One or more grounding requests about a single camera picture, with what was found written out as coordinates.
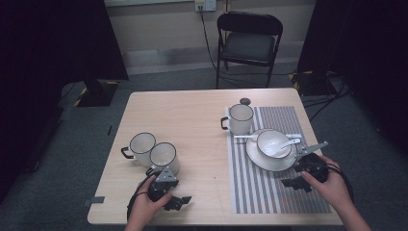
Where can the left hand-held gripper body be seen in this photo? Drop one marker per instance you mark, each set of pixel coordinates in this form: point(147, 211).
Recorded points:
point(162, 189)

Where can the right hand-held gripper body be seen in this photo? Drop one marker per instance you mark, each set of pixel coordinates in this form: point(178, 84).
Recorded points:
point(312, 166)

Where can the white plate with dark rim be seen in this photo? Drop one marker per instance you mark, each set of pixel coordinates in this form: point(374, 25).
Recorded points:
point(271, 164)

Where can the white ceramic spoon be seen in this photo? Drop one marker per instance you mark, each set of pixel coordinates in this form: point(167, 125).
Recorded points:
point(287, 144)

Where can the person's left hand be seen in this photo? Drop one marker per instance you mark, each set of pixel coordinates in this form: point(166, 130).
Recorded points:
point(144, 208)

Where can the person's right hand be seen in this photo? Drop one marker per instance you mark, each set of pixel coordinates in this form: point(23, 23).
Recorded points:
point(335, 187)

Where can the brown white striped placemat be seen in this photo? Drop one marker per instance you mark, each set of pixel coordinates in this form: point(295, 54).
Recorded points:
point(256, 192)

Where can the white bowl with dark rim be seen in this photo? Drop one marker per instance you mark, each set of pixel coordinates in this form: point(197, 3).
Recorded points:
point(272, 141)

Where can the white long utensil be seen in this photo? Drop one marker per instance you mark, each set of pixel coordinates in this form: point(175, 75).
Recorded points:
point(243, 136)

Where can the grey tape strip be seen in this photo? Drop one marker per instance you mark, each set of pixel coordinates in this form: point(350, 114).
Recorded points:
point(94, 201)

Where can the black stand base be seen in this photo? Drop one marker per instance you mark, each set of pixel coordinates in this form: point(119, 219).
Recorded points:
point(96, 94)
point(312, 83)

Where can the small dark round object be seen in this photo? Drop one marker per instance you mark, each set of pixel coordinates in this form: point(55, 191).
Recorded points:
point(245, 101)

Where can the dark curtain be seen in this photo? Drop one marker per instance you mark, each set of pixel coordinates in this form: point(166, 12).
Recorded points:
point(48, 64)
point(369, 48)

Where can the black folding chair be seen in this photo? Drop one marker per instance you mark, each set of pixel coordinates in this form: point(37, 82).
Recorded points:
point(248, 46)

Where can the white wall socket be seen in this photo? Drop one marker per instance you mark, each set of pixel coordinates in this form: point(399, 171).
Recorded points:
point(205, 5)

